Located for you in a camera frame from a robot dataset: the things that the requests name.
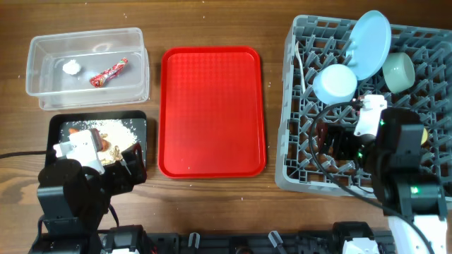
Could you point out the black tray bin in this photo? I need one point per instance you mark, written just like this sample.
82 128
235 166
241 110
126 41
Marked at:
58 120

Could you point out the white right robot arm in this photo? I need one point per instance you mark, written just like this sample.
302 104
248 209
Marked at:
413 199

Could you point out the red snack wrapper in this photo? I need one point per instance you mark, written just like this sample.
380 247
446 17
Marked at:
100 79

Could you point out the grey dishwasher rack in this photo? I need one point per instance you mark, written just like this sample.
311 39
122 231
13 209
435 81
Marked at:
324 41

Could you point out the mint green bowl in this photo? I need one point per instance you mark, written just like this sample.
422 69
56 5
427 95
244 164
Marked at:
398 72

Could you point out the orange carrot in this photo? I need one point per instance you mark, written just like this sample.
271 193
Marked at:
105 143

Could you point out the red serving tray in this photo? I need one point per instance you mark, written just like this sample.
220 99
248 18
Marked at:
211 113

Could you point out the light blue bowl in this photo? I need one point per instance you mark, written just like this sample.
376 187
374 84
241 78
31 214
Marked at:
335 84

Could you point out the yellow cup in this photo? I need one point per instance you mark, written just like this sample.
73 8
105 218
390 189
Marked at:
425 136

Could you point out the white tissue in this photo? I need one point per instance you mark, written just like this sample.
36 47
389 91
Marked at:
72 67

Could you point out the clear plastic bin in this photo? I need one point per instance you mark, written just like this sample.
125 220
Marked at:
95 51

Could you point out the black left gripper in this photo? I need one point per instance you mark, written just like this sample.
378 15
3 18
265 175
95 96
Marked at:
124 169

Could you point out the rice and peanut leftovers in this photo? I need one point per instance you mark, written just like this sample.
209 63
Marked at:
116 135

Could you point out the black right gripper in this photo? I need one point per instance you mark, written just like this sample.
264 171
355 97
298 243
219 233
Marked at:
339 144

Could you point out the light blue plate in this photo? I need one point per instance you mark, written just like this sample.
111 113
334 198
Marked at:
370 43

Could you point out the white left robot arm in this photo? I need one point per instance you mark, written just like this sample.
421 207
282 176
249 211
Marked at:
74 199

